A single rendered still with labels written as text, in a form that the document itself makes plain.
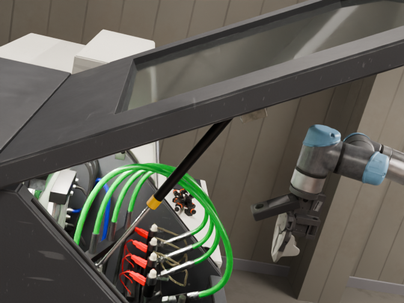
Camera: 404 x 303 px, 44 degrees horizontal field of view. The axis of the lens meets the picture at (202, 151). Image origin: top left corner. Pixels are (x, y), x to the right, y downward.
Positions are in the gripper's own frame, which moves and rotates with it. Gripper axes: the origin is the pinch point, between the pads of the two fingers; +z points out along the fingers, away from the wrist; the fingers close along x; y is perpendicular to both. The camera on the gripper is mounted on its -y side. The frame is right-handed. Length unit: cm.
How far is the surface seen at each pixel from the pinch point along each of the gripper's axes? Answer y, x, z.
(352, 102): 87, 190, -7
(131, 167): -39.2, -4.7, -18.4
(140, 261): -31.8, 8.8, 13.9
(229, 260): -14.7, -15.4, -6.3
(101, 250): -42.4, 9.1, 12.8
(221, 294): -4.4, 20.4, 28.2
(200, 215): -9, 66, 27
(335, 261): 104, 170, 94
